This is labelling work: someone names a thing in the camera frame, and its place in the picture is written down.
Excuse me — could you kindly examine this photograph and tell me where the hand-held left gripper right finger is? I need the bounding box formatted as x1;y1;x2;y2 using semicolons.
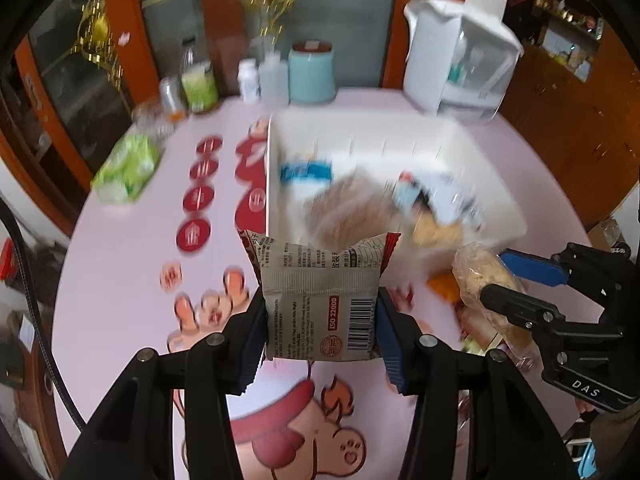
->
376;290;576;480

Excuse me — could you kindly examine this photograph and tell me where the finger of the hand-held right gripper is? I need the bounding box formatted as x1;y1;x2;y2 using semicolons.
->
500;248;569;286
480;284;564;334

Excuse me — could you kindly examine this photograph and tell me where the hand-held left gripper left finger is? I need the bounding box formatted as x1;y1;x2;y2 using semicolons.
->
62;290;269;480

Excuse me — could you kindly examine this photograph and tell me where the clear bagged bread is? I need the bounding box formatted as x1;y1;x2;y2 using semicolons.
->
452;241;543;368

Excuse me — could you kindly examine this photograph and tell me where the clear yellow biscuit packet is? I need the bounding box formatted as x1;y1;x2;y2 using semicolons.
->
411;214;467;250

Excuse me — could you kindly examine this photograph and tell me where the white blue crinkled snack packet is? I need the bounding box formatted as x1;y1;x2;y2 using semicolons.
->
394;171;483;228

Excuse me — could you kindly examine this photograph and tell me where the large clear rice cracker packet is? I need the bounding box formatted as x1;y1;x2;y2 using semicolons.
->
303;169;403;252

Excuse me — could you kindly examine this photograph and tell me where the white plastic tray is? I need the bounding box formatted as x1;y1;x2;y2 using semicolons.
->
264;107;529;263

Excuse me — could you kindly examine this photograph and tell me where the orange grey snack bar packet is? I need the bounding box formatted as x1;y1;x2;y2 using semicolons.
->
426;271;462;303

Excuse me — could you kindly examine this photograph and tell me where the wooden cabinet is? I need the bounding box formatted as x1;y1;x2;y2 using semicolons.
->
492;0;640;231

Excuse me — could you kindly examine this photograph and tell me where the green tissue pack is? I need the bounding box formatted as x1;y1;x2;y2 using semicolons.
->
91;132;162;204

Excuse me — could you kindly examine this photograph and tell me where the white water pitcher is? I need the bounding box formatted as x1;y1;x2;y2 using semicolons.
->
402;0;525;127

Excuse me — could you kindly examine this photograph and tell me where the clear drinking glass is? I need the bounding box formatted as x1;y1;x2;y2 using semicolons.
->
131;102;170;137

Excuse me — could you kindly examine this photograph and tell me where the small glass jar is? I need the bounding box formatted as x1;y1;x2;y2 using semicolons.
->
159;77;187;114

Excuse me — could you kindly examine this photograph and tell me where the small white pill bottle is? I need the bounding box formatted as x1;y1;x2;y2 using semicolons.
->
238;58;261;102

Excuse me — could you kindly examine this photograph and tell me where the green label glass bottle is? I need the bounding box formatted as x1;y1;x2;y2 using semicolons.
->
179;39;220;114

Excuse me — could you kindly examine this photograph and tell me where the white squeeze bottle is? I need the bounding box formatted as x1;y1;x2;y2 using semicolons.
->
257;37;291;104

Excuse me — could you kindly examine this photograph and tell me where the light blue canister brown lid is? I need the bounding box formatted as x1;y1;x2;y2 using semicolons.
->
288;40;337;104

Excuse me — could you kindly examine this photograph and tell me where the black cable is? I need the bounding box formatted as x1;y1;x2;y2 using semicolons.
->
0;199;87;432

